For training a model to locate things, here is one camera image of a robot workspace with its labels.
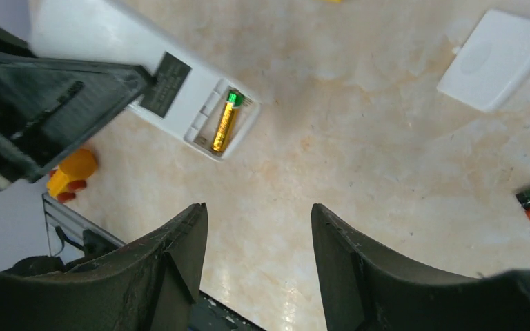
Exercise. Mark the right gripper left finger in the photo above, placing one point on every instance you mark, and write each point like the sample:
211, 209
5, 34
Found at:
149, 284

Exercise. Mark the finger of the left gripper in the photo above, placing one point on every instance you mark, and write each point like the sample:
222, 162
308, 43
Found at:
50, 107

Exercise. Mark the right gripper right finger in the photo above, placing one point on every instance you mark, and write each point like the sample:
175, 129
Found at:
366, 285

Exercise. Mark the gold battery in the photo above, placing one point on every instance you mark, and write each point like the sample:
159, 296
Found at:
227, 121

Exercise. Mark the white remote control back up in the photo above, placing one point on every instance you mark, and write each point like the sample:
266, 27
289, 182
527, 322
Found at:
183, 94

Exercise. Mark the white battery cover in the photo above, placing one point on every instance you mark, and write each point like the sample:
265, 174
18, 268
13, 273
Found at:
493, 62

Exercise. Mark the yellow toy car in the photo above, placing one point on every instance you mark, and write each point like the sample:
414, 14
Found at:
71, 175

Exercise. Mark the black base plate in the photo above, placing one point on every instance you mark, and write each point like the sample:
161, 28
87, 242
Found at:
210, 314

